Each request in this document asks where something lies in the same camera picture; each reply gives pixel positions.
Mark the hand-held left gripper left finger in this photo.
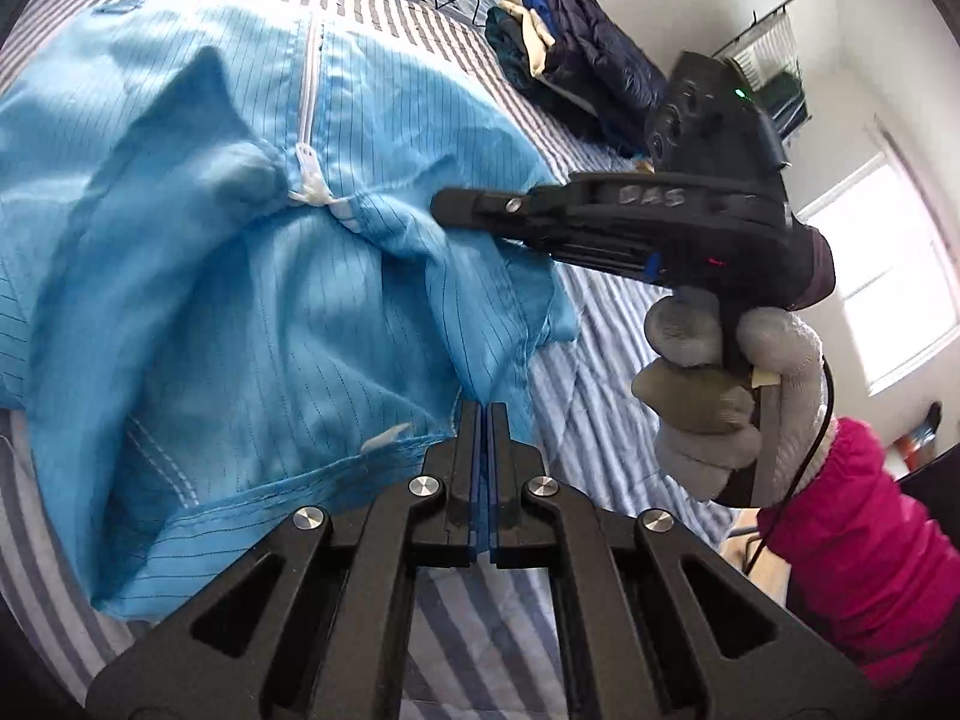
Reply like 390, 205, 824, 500
84, 401, 482, 720

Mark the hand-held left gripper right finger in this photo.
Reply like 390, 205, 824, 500
486, 403, 882, 720

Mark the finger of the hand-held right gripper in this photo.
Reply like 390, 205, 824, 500
431, 174, 601, 265

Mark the light blue zip jacket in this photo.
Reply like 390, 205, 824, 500
0, 0, 582, 623

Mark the black metal clothes rack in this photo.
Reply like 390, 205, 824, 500
709, 0, 815, 143

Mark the person's right hand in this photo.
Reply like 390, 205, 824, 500
631, 292, 833, 505

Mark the blue white striped blanket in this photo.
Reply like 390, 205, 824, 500
0, 0, 758, 720

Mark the hanging dark green garment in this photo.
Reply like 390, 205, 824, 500
757, 71, 815, 140

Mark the folded teal garment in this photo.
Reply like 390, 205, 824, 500
484, 4, 601, 140

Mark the folded beige garment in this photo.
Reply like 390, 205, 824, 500
501, 0, 560, 80

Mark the bright window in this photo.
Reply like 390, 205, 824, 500
795, 116, 960, 398

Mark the folded navy down jacket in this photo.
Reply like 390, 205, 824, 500
521, 0, 670, 158

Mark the hanging striped towel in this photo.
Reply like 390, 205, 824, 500
731, 15, 796, 91

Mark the orange brown furniture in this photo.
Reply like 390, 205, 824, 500
898, 424, 944, 475

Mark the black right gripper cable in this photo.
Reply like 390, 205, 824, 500
741, 356, 839, 582

